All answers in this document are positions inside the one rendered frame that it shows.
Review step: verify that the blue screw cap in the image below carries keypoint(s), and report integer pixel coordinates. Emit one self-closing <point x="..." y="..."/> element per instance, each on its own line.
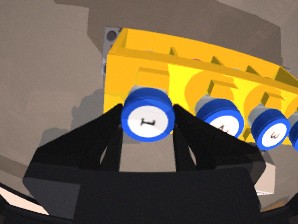
<point x="293" y="136"/>
<point x="147" y="115"/>
<point x="224" y="114"/>
<point x="270" y="129"/>

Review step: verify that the small open brown cardboard box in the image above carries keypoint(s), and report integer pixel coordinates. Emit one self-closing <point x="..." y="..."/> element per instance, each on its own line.
<point x="280" y="204"/>

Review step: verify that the white key housing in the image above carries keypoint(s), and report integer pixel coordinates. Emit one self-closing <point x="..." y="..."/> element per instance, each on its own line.
<point x="266" y="182"/>

